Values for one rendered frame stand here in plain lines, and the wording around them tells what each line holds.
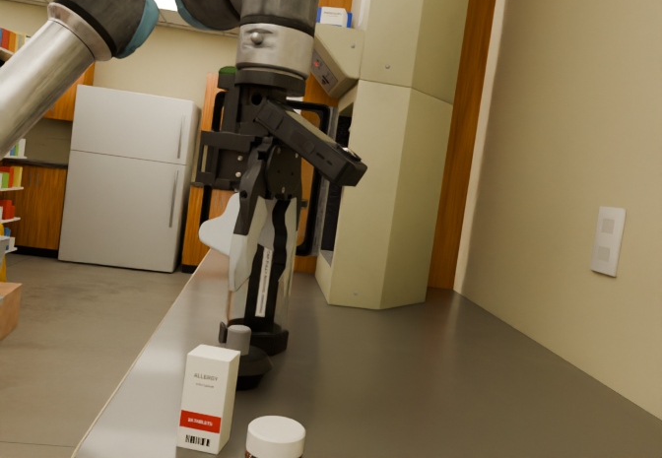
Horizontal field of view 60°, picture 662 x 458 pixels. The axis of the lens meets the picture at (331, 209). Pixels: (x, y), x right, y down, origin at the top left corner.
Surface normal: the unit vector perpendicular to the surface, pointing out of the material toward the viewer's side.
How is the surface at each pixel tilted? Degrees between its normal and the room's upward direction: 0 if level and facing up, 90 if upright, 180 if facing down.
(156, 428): 0
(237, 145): 90
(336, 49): 90
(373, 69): 90
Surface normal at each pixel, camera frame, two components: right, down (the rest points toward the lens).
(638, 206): -0.98, -0.13
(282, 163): 0.92, 0.15
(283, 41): 0.32, 0.09
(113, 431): 0.14, -0.99
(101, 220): 0.11, 0.07
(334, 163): -0.39, 0.01
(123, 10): 0.70, 0.22
